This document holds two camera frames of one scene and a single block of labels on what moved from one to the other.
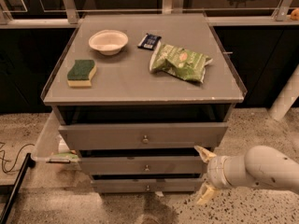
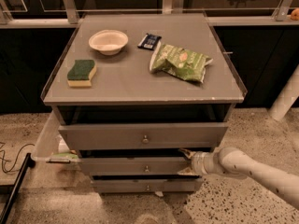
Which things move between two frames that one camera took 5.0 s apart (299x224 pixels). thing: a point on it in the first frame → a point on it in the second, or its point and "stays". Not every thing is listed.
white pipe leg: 286,97 stays
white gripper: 215,173 → 197,163
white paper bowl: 107,42 stays
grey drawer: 144,164 stays
